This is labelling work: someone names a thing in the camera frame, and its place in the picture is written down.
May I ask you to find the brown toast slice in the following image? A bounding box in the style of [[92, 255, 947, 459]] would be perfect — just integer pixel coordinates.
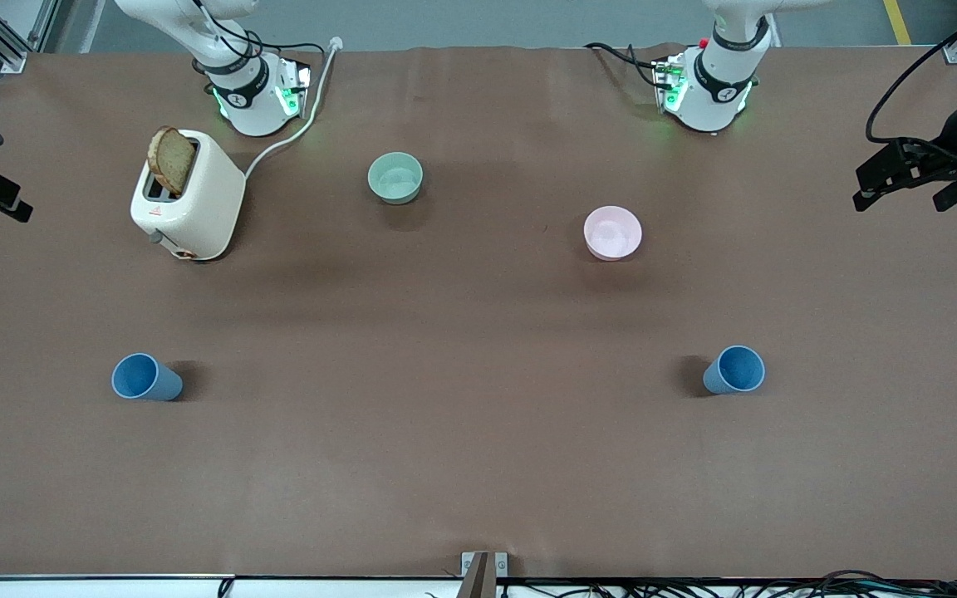
[[147, 126, 197, 197]]

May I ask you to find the cream white toaster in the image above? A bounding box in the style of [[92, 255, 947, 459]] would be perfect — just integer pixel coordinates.
[[130, 129, 247, 262]]

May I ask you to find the left base connector board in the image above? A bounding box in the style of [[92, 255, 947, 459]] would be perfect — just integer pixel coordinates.
[[652, 53, 689, 115]]

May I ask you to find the base connector board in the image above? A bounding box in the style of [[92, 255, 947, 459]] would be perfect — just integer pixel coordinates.
[[276, 56, 313, 119], [652, 53, 689, 115]]

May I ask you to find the blue ribbed plastic cup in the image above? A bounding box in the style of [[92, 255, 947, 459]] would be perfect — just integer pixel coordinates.
[[703, 346, 766, 396], [111, 353, 184, 402]]

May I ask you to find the pale pink bowl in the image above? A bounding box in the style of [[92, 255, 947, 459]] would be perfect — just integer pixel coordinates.
[[583, 205, 644, 262]]

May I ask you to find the right base connector board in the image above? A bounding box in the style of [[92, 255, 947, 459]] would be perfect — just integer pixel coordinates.
[[276, 56, 313, 119]]

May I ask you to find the mint green bowl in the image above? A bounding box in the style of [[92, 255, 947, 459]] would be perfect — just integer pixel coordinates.
[[366, 152, 425, 205]]

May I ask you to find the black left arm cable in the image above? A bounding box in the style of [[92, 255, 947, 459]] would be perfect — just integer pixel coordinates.
[[864, 0, 957, 149]]

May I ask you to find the black left base cable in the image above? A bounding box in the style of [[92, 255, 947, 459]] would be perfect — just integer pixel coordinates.
[[584, 42, 664, 89]]

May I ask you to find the black base cable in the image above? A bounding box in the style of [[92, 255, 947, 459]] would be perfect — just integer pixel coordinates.
[[584, 42, 664, 89], [192, 0, 331, 77]]

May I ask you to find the white toaster power cable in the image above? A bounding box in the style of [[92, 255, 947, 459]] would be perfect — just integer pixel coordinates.
[[243, 37, 343, 179]]

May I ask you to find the black right base cable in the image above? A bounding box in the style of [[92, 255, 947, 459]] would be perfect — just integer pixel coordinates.
[[192, 0, 331, 77]]

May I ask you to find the black cable bundle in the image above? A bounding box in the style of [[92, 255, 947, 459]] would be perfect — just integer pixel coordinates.
[[420, 569, 957, 598]]

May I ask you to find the metal table edge bracket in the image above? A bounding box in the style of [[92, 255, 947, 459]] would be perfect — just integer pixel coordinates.
[[461, 551, 509, 598]]

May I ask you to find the brown post in bracket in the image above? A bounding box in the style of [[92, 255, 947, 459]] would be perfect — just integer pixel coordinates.
[[463, 554, 490, 598]]

